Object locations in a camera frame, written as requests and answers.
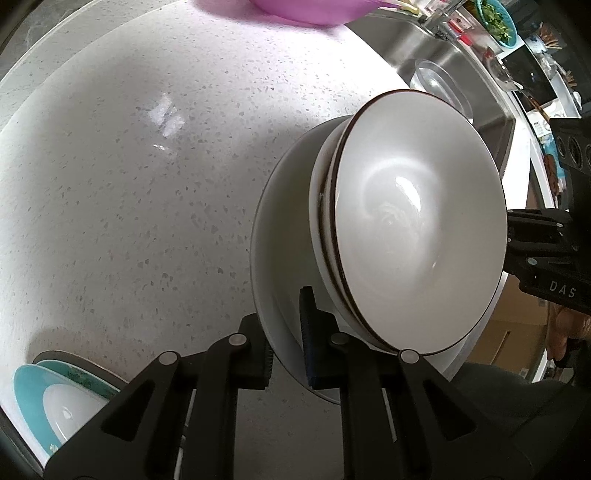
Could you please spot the large teal floral plate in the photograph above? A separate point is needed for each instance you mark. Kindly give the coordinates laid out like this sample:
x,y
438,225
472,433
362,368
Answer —
x,y
87,381

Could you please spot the stainless steel sink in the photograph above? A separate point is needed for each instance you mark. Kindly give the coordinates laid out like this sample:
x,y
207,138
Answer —
x,y
406,41

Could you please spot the cardboard box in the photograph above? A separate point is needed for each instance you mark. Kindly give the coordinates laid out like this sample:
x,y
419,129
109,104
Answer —
x,y
508,332

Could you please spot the teal colander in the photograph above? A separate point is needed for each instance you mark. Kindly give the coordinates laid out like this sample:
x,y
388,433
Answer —
x,y
496,21

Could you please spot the white bowl with floral print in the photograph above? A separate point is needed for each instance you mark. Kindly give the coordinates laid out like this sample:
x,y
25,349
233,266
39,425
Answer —
x,y
415,221

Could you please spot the small plain white bowl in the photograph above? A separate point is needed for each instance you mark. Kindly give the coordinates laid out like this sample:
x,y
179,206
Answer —
x,y
319,207

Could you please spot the clear glass bowl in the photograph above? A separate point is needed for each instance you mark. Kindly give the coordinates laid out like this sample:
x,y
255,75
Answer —
x,y
438,81

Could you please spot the chrome faucet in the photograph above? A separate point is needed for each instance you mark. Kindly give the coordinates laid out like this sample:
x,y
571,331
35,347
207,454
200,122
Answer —
x,y
438,21

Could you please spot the large white bowl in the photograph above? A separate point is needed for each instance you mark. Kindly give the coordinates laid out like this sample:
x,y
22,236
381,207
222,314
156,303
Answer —
x,y
277,258

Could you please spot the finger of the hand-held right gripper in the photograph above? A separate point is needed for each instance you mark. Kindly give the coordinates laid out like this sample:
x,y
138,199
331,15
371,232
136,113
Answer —
x,y
524,263
531,224

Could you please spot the chopstick holder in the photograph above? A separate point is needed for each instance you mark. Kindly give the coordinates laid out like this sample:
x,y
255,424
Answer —
x,y
544,44

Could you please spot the person's right forearm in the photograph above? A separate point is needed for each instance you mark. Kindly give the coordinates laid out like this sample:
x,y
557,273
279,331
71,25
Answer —
x,y
508,401

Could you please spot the person's right hand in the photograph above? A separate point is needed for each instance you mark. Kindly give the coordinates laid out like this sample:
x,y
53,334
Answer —
x,y
565,327

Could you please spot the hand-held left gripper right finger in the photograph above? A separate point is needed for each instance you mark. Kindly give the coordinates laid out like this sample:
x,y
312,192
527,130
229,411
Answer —
x,y
308,332

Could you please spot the grey rimmed white plate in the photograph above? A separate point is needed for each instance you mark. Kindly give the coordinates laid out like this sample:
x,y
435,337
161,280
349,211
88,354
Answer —
x,y
69,355

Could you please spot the small teal floral plate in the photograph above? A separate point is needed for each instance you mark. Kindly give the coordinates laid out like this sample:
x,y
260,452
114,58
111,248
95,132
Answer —
x,y
32,383

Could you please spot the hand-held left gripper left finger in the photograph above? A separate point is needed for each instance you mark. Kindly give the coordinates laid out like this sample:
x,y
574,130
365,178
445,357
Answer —
x,y
267,364

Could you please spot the purple plastic basin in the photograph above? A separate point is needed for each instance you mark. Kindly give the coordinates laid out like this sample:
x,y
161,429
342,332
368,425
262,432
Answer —
x,y
295,11

